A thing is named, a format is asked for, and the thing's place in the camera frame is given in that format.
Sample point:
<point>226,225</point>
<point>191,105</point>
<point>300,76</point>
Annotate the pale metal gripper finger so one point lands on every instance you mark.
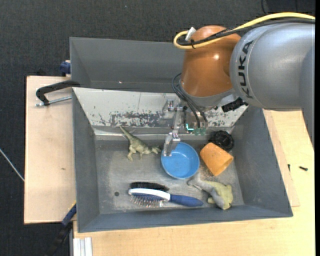
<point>170,104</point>
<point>170,145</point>

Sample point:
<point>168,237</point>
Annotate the blue bowl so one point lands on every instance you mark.
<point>181,163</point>

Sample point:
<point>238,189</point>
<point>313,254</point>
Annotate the green toy dinosaur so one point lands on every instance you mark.
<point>137,147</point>

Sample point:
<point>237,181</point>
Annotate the black round lid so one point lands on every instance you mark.
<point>222,140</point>

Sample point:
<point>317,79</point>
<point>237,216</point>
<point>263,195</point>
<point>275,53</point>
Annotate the orange cup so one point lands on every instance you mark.
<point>216,157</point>

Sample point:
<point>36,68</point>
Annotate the blue and white hairbrush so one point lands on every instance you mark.
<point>160,196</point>

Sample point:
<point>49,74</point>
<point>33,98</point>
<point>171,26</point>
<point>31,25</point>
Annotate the grey metal bin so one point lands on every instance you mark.
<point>120,170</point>

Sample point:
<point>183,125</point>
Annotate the grey and green plush toy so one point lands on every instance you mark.
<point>220,192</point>

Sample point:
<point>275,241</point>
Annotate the small black screw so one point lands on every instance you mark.
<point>304,168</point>

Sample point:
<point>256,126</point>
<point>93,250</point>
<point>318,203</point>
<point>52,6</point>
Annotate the black cylinder on white bracket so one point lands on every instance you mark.
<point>231,106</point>

